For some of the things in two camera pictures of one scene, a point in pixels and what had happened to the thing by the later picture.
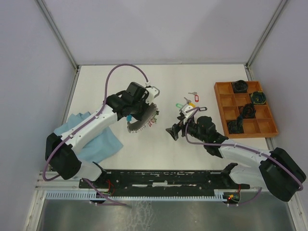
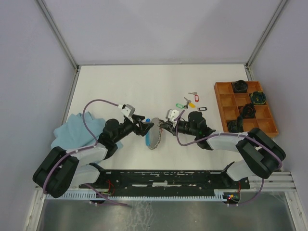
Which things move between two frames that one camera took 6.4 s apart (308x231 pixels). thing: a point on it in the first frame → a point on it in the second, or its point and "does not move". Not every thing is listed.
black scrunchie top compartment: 240,86 does not move
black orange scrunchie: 249,111 does not move
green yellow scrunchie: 258,97 does not move
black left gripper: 138,116 → 143,127
